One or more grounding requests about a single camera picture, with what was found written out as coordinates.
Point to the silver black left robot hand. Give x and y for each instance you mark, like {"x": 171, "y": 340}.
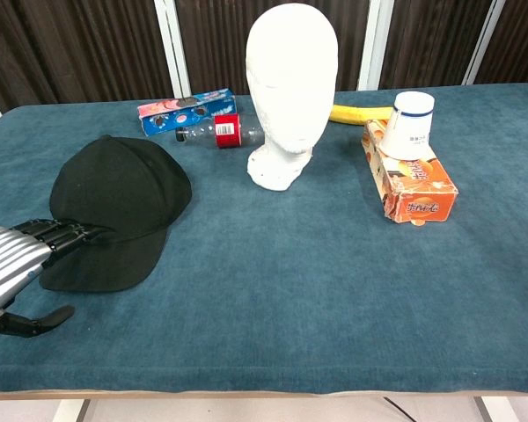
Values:
{"x": 9, "y": 257}

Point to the black baseball cap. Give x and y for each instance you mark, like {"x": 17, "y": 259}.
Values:
{"x": 119, "y": 206}

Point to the white foam mannequin head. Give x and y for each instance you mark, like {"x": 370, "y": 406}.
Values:
{"x": 290, "y": 101}

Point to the metal table leg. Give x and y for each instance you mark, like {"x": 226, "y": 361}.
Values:
{"x": 488, "y": 409}
{"x": 77, "y": 409}

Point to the blue cookie box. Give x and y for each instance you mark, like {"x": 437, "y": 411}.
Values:
{"x": 185, "y": 111}

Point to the dark brown curtain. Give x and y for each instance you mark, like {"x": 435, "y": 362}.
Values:
{"x": 92, "y": 44}

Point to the clear bottle with red label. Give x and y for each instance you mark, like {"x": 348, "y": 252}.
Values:
{"x": 227, "y": 130}

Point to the yellow banana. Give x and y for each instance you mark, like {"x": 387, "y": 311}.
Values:
{"x": 356, "y": 114}

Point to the orange snack box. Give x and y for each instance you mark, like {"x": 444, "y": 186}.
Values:
{"x": 415, "y": 189}

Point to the white paper cup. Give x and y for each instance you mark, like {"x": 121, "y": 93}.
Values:
{"x": 408, "y": 125}

